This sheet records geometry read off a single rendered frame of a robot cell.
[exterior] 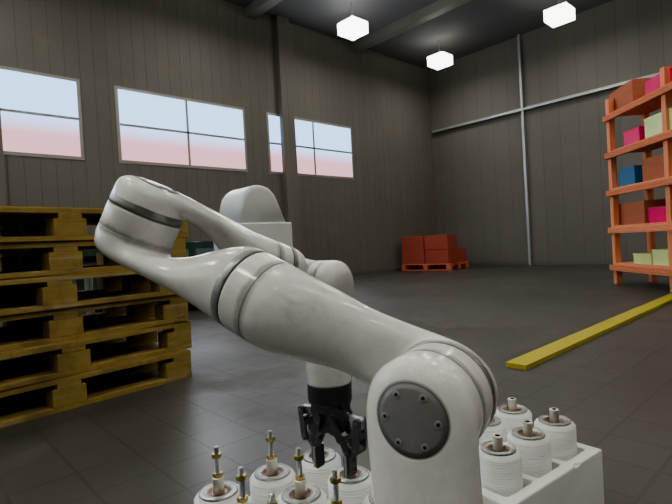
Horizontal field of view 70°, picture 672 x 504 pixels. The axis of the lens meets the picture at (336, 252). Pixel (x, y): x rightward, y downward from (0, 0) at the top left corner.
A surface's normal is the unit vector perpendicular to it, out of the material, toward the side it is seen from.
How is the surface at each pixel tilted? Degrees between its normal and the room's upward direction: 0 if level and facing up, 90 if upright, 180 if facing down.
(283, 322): 98
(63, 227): 90
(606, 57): 90
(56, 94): 90
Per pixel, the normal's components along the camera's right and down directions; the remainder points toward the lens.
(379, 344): -0.26, 0.11
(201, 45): 0.68, -0.03
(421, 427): -0.46, 0.07
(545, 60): -0.73, 0.05
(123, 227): -0.02, 0.03
